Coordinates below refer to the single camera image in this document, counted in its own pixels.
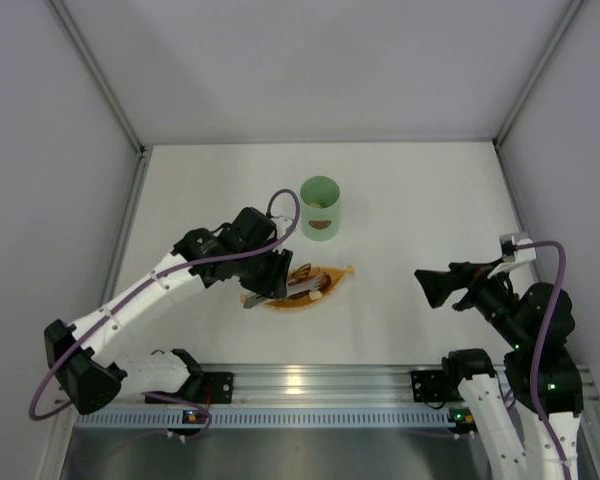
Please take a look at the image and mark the metal tongs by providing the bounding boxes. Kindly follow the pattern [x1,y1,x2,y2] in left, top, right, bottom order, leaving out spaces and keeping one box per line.
[241,274,325,309]

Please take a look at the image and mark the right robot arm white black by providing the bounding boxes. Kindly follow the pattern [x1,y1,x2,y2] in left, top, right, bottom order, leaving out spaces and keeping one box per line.
[414,261,583,479]

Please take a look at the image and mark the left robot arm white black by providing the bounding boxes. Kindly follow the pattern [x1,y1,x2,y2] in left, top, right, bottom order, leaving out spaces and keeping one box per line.
[44,207,298,415]

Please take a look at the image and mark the green cylindrical lunch container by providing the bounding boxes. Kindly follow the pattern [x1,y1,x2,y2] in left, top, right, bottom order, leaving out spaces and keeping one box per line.
[299,176,341,242]

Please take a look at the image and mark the brown food toy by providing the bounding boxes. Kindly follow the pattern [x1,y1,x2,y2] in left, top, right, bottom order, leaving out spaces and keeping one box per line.
[287,264,329,291]

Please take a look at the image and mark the orange boat-shaped woven tray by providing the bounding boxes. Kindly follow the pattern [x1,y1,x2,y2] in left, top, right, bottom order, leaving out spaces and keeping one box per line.
[256,263,355,312]

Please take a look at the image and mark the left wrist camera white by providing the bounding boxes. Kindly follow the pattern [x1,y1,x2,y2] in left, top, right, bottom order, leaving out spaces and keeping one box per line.
[271,215,295,238]

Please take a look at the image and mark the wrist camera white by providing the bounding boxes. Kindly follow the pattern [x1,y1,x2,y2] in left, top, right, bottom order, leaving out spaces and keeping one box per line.
[271,215,295,238]
[489,232,536,277]

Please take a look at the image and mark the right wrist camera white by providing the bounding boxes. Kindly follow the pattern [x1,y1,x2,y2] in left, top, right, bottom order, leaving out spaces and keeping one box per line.
[489,232,536,277]

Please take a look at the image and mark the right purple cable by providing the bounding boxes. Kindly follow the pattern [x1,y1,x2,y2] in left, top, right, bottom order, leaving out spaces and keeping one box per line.
[517,240,579,480]

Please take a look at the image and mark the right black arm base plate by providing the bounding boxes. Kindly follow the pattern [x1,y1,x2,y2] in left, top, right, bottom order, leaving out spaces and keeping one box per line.
[410,369,461,404]

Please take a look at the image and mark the aluminium mounting rail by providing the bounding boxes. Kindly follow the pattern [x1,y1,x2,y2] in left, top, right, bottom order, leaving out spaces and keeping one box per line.
[202,364,442,408]

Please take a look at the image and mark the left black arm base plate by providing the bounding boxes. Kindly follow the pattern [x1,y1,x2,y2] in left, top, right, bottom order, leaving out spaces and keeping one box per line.
[174,371,234,404]

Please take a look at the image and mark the slotted grey cable duct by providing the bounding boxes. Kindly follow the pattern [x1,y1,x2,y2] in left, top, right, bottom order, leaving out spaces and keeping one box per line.
[75,407,454,429]

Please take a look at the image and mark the left aluminium frame post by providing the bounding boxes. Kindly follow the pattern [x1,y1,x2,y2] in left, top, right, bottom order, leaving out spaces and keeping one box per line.
[45,0,148,302]

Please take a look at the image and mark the aluminium frame post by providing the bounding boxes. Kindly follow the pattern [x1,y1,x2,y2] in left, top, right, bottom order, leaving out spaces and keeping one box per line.
[45,0,148,302]
[492,0,588,154]

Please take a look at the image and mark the right aluminium frame post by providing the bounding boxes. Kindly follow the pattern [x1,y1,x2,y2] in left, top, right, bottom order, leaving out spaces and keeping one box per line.
[492,0,588,154]

